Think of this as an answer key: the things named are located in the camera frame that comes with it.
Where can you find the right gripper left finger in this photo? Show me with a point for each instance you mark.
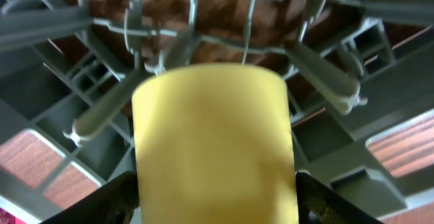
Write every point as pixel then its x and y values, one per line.
pixel 113 203

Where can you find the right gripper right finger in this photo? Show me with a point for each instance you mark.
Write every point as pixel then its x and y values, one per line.
pixel 318 204

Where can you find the yellow plastic cup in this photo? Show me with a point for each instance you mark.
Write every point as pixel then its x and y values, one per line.
pixel 214 145

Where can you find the grey dishwasher rack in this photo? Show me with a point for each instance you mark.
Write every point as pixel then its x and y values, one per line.
pixel 359 77

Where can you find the red plastic tray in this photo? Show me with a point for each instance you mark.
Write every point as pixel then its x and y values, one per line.
pixel 7 218

